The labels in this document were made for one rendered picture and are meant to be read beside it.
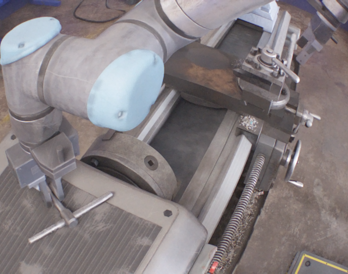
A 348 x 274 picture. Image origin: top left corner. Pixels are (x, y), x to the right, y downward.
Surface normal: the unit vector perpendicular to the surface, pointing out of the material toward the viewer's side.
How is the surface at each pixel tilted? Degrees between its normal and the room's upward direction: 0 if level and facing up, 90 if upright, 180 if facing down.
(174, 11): 80
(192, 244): 45
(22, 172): 90
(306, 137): 0
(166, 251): 38
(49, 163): 0
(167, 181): 62
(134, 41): 28
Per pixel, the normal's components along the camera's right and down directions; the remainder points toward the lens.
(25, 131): -0.08, 0.71
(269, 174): -0.40, 0.63
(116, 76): -0.12, -0.15
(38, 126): 0.43, 0.66
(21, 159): 0.08, -0.70
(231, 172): 0.60, -0.37
